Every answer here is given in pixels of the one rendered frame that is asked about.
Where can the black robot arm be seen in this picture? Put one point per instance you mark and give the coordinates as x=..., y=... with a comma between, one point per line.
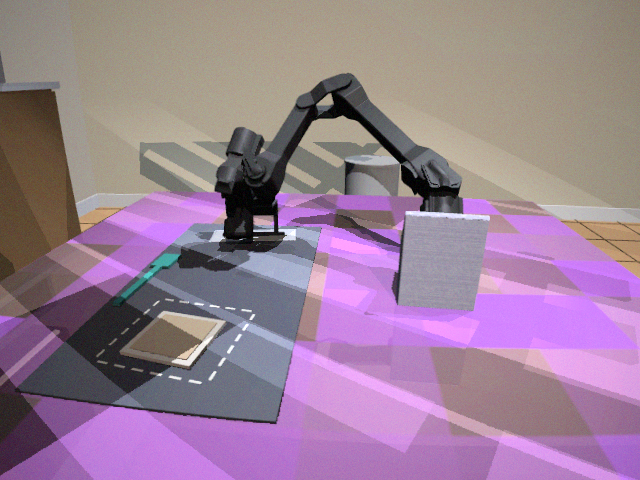
x=423, y=170

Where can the cream square tile with dark centre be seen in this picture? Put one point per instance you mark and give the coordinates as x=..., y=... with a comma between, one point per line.
x=174, y=339

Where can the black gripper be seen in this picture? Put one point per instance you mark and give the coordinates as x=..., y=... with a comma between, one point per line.
x=238, y=225

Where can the teal flat trowel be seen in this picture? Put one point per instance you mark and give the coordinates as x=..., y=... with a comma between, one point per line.
x=165, y=261

